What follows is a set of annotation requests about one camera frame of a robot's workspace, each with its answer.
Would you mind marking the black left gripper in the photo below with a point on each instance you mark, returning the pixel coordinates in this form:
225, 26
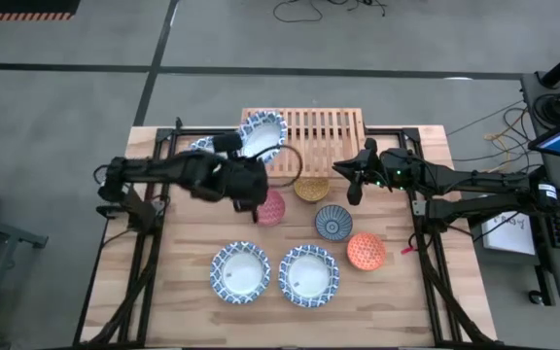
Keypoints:
229, 180

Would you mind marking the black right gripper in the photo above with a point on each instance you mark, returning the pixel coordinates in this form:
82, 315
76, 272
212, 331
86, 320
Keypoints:
384, 170

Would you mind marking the red patterned ceramic bowl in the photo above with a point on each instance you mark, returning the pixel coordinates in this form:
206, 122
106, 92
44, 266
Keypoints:
272, 211

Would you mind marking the yellow patterned ceramic bowl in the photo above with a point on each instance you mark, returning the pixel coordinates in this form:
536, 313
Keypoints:
311, 190

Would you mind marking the blue patterned paper bowl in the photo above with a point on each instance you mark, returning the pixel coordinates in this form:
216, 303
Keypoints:
309, 277
240, 273
263, 138
202, 144

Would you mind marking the blue patterned ceramic bowl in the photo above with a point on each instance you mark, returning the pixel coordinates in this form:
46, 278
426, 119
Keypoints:
333, 223

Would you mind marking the orange patterned ceramic bowl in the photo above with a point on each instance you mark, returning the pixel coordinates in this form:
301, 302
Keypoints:
366, 252

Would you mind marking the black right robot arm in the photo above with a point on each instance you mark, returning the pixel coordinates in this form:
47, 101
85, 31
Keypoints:
479, 180

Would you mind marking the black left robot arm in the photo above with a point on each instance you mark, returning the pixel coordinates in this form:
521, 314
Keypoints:
163, 170

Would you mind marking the wooden slatted shelf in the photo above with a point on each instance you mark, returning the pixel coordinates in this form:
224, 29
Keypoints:
324, 141

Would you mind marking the red tag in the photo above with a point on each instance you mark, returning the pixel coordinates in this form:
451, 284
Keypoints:
408, 250

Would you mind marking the white paper sheet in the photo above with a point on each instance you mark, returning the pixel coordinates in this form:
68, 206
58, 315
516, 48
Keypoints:
508, 235

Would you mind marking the grey equipment cart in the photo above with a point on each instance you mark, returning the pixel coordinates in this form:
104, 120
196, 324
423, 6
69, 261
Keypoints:
533, 104

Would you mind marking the black caster wheel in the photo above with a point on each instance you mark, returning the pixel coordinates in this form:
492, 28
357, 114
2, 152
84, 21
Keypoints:
536, 297

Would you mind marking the grey metal side table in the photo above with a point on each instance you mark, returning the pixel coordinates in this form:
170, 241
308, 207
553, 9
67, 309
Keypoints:
17, 235

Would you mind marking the black mat with hazard stripes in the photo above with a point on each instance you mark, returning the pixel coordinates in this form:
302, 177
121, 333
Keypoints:
17, 6

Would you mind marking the black metal table frame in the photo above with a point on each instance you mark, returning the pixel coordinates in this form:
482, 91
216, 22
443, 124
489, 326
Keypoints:
197, 131

